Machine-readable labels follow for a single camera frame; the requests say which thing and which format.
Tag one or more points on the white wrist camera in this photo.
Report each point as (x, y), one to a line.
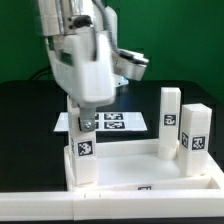
(132, 67)

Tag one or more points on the white marker sheet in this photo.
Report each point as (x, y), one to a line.
(107, 122)

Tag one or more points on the white L-shaped fence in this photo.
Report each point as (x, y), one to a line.
(90, 205)

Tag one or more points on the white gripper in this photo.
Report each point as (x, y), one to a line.
(89, 82)

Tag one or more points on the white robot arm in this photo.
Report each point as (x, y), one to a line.
(60, 18)

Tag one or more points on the white desk top tray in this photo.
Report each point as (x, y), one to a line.
(134, 165)

